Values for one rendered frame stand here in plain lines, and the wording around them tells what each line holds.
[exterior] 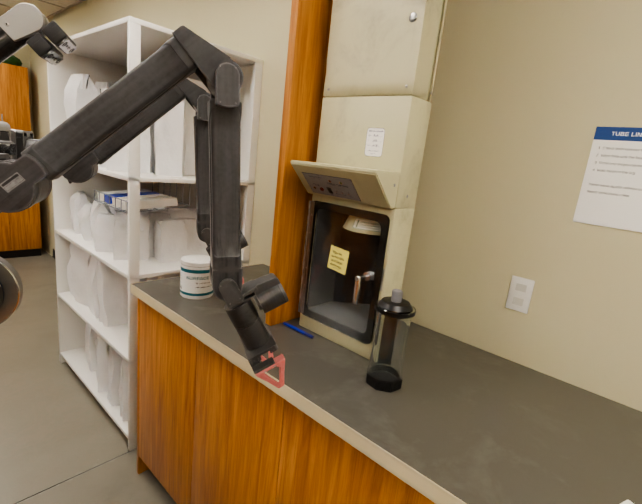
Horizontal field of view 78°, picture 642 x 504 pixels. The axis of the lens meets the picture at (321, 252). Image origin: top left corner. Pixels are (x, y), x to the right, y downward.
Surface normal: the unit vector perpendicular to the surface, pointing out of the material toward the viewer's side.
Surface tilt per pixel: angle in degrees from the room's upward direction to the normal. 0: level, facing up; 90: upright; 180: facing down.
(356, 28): 90
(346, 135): 90
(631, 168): 90
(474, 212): 90
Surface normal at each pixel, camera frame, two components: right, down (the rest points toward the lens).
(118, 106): 0.37, 0.29
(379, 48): -0.67, 0.10
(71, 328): 0.73, 0.23
